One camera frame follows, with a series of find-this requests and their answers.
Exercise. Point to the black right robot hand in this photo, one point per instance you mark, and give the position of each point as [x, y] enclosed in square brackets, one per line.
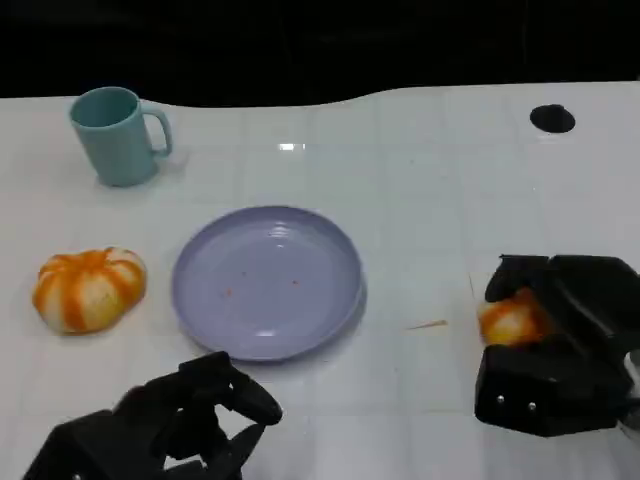
[585, 320]

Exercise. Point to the black round table grommet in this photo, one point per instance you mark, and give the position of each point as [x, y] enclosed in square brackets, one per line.
[551, 118]

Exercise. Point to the thin orange sliver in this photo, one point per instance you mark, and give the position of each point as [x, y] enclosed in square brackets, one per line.
[427, 325]

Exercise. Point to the squashed orange white bread roll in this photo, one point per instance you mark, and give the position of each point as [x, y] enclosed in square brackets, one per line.
[510, 320]

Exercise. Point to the lilac plate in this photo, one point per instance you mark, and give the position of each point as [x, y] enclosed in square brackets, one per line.
[270, 285]

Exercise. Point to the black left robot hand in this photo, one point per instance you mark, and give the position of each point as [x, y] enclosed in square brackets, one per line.
[160, 420]

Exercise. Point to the round orange white bread roll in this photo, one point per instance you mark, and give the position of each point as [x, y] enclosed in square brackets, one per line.
[90, 290]

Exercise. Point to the pale green mug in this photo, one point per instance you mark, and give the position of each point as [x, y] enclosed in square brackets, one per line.
[117, 142]

